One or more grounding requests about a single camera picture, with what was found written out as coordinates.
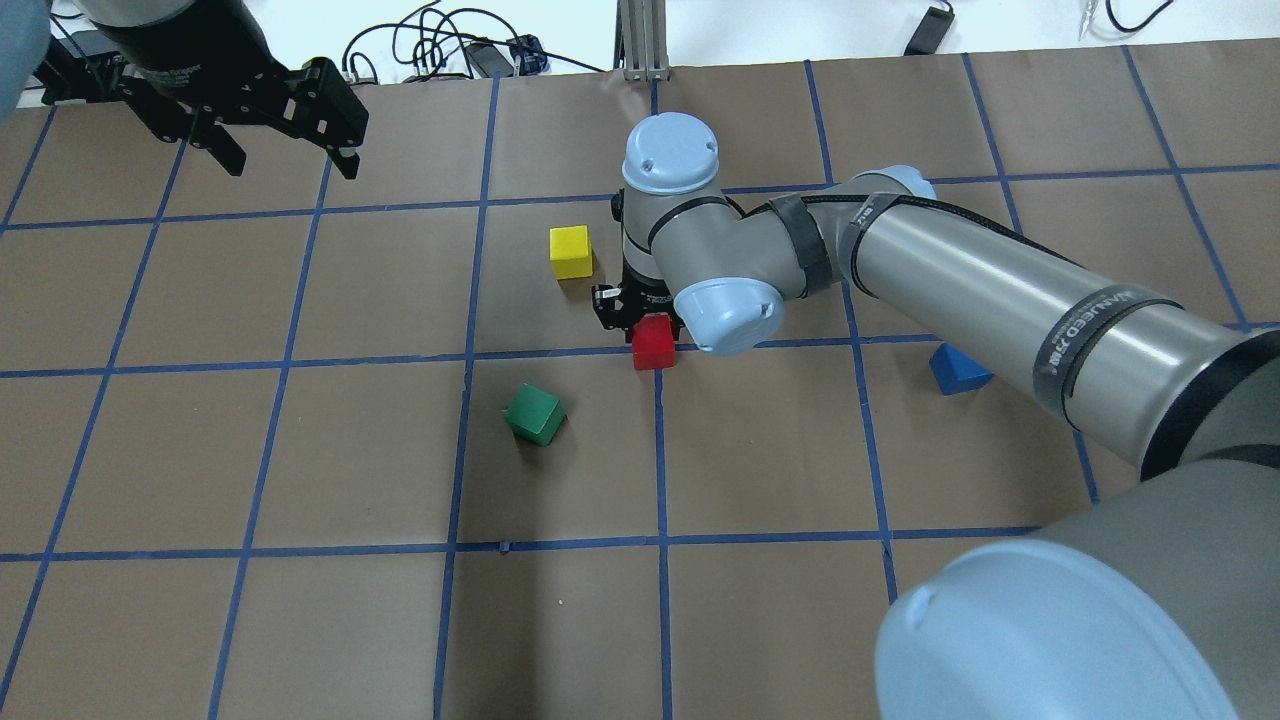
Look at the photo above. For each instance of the blue block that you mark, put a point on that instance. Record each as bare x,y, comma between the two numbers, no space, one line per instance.
956,373

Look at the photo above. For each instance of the yellow block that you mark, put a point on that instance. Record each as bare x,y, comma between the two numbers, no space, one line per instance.
570,252

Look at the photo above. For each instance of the aluminium frame post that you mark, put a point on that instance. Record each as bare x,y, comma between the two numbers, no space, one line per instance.
640,40

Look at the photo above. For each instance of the red block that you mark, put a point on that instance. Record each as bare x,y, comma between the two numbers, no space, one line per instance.
653,343

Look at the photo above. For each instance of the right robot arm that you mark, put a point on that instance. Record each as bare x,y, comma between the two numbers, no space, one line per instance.
1158,604

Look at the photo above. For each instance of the green block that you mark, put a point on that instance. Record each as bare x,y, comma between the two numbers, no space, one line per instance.
535,415

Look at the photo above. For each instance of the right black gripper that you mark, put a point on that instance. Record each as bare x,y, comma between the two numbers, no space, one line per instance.
612,304

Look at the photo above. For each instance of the black power adapter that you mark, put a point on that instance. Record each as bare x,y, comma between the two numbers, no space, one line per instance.
931,30

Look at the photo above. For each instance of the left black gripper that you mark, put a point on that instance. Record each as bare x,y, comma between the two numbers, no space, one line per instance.
178,62

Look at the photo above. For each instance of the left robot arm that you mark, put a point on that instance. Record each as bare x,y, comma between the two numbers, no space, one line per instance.
27,29

